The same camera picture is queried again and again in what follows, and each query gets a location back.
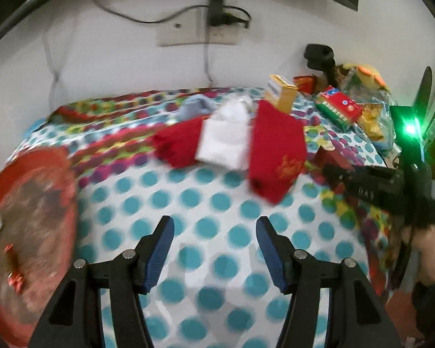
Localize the yellow snack bag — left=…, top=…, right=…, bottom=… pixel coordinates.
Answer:
left=355, top=99, right=396, bottom=142

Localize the green and orange snack bag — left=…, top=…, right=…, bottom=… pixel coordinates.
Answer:
left=335, top=63, right=390, bottom=95

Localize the red and green box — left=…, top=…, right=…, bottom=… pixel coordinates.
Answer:
left=315, top=85, right=364, bottom=131

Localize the grey cable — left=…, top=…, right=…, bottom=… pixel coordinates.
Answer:
left=202, top=41, right=215, bottom=88

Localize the round red tray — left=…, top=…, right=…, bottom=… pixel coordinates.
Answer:
left=0, top=148, right=80, bottom=347

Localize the black power cable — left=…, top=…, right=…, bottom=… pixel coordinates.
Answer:
left=89, top=0, right=211, bottom=25

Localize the small red box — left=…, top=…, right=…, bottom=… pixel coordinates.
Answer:
left=293, top=75, right=318, bottom=95

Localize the polka dot tablecloth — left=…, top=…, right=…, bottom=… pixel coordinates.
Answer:
left=5, top=86, right=403, bottom=348

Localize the wall socket plate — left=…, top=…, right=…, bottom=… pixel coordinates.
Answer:
left=157, top=6, right=240, bottom=47

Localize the yellow box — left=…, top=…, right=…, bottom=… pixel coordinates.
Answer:
left=264, top=74, right=298, bottom=115

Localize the black clamp mount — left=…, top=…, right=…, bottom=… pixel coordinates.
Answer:
left=304, top=43, right=337, bottom=84

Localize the red sock with gold embroidery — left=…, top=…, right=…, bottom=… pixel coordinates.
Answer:
left=247, top=99, right=308, bottom=205

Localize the person's right forearm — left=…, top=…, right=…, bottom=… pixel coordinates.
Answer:
left=411, top=221, right=435, bottom=334

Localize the plain red sock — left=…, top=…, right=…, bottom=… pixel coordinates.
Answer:
left=151, top=118, right=205, bottom=169

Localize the black power adapter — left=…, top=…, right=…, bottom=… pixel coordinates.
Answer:
left=207, top=0, right=251, bottom=29

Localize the red candy wrapper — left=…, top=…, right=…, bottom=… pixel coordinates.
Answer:
left=5, top=244, right=26, bottom=292

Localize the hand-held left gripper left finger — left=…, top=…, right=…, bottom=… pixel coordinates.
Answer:
left=29, top=215, right=175, bottom=348

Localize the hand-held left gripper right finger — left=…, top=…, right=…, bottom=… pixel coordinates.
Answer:
left=255, top=216, right=403, bottom=348

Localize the light blue sock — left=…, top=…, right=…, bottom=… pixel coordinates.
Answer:
left=179, top=96, right=218, bottom=121

